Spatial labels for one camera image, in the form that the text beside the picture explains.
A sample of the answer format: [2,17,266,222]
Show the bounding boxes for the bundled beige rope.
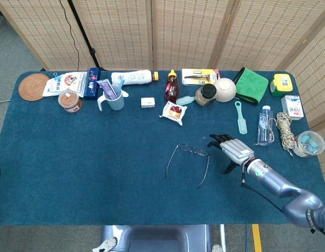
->
[276,111,296,158]

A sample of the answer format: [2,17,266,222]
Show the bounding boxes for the thin-framed eyeglasses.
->
[165,143,211,190]

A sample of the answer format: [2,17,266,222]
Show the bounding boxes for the clear plastic water bottle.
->
[254,105,275,146]

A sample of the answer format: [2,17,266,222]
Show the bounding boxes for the light blue plastic mug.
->
[97,84,125,112]

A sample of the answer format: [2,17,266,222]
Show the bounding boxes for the clear tub with red label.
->
[58,89,83,113]

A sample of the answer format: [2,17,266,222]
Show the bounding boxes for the short mint green brush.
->
[175,95,197,107]

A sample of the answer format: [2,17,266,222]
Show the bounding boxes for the white bottle with orange cap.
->
[111,69,160,86]

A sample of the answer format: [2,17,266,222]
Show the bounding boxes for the honey bottle with yellow cap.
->
[164,69,180,103]

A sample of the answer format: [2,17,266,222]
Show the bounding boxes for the blue felt table cover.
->
[0,70,325,227]

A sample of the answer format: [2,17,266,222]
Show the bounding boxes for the long mint green brush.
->
[234,100,248,135]

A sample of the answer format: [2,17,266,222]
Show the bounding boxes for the small white box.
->
[140,97,156,109]

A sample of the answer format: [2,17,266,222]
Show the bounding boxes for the round woven rattan coaster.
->
[18,73,51,101]

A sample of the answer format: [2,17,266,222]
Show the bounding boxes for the white printed plastic bag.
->
[42,71,88,98]

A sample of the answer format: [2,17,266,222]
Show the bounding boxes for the beige bowl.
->
[213,77,237,103]

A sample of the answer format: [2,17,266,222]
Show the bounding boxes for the thin black hanging cable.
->
[59,0,80,72]

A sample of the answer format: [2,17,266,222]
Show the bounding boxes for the purple toothpaste tube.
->
[96,79,120,100]

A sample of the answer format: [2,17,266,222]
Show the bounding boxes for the dark blue cardboard box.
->
[83,67,101,101]

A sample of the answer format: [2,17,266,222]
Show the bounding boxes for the clear cup with teal clips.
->
[293,130,325,158]

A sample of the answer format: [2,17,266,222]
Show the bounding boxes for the glass jar with black lid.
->
[195,83,217,107]

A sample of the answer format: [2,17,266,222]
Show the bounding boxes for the blue toothbrush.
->
[115,78,125,97]

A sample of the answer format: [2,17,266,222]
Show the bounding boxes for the green folded microfiber cloth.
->
[233,67,269,106]

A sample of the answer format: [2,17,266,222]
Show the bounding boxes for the green box with yellow lid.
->
[269,73,294,97]

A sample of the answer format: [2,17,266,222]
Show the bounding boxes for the white printed carton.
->
[280,94,305,121]

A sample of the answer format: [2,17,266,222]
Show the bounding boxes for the black tripod stand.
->
[67,0,107,72]

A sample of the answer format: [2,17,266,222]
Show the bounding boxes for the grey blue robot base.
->
[92,224,223,252]

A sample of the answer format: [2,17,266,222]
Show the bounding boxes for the black arm cable with plug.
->
[240,167,285,212]

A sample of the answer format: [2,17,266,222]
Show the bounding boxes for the white red snack packet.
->
[159,100,188,126]

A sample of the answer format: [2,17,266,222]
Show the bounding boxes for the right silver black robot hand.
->
[206,133,255,175]

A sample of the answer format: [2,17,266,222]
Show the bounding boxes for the white metal leg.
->
[219,224,227,252]

